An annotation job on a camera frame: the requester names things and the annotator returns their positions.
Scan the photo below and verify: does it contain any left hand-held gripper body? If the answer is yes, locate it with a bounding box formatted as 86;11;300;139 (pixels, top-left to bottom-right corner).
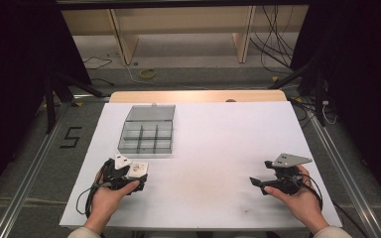
102;153;140;191

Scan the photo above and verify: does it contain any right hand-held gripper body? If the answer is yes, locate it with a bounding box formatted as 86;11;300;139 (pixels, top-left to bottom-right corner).
270;153;314;196

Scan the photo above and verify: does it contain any clear plastic compartment box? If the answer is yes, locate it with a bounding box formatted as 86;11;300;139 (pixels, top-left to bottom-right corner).
116;103;177;157

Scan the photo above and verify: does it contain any person's left hand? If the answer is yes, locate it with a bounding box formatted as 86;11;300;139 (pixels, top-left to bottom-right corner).
86;179;141;230

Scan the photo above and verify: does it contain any person's right hand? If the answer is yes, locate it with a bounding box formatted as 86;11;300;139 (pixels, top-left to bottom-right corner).
264;164;327;233

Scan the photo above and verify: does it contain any white table sheet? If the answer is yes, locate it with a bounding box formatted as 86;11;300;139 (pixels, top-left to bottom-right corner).
59;100;343;230

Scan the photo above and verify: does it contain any black metal stand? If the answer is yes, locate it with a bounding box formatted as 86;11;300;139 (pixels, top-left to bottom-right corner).
43;71;104;135
267;60;327;127

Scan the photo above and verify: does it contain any yellow tape roll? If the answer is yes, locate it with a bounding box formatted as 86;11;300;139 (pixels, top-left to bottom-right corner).
138;67;158;80

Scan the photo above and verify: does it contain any black curtain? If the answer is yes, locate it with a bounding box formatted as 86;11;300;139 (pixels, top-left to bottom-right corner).
0;0;92;207
291;0;381;212

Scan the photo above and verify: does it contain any light wooden shelf unit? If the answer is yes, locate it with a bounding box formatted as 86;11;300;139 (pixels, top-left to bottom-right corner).
61;4;310;66

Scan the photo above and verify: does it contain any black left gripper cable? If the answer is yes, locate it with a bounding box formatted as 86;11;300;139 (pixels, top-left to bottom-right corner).
75;162;108;220

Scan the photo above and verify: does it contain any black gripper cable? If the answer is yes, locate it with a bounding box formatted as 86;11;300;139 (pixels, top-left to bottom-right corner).
75;162;108;220
292;173;369;238

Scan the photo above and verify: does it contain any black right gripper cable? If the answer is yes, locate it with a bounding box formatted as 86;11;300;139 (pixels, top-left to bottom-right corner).
292;173;369;238

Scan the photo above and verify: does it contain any aluminium floor rail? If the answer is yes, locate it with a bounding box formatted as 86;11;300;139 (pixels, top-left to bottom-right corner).
306;105;381;238
0;100;72;238

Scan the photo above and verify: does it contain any white looped cable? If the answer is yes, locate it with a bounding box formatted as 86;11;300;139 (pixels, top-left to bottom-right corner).
321;99;339;126

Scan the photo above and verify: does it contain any white floor cable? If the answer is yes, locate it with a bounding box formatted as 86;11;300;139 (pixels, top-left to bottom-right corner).
122;60;212;91

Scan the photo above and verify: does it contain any thin black floor cable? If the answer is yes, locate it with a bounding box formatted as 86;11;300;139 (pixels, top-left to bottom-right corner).
81;55;114;71

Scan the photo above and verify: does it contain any bundle of black cables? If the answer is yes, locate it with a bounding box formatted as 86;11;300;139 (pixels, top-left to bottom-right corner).
248;4;296;75

